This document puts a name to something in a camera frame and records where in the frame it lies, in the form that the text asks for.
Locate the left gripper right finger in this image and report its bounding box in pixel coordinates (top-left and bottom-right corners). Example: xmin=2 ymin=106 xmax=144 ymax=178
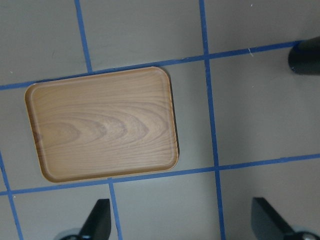
xmin=251 ymin=197 xmax=300 ymax=240

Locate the wooden tray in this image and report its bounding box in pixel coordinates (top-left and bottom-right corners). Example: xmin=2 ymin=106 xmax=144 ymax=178
xmin=24 ymin=66 xmax=180 ymax=183

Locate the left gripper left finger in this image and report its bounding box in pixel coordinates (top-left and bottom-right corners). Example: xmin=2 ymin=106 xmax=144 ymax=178
xmin=78 ymin=199 xmax=112 ymax=240

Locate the dark wine bottle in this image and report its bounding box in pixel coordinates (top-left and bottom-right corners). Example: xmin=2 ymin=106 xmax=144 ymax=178
xmin=288 ymin=36 xmax=320 ymax=76

